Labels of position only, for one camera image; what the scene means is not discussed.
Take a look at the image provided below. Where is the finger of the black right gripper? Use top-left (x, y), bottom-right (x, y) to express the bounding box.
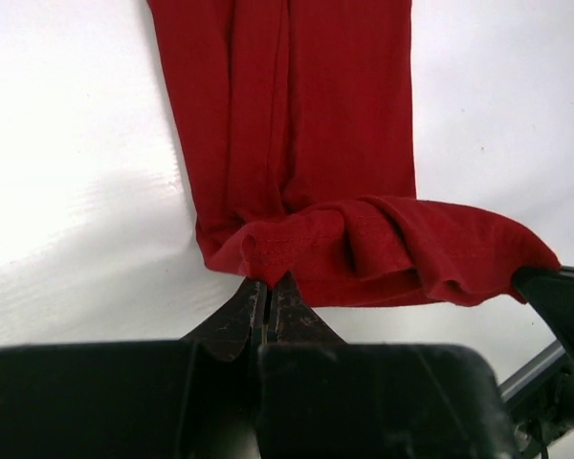
top-left (512, 267), bottom-right (574, 362)

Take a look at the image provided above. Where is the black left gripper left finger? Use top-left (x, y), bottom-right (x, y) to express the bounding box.
top-left (0, 280), bottom-right (267, 458)

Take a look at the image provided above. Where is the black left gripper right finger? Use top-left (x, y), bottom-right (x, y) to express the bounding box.
top-left (260, 276), bottom-right (517, 458)

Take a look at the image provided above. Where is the dark red t shirt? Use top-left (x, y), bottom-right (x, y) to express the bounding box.
top-left (149, 1), bottom-right (560, 307)

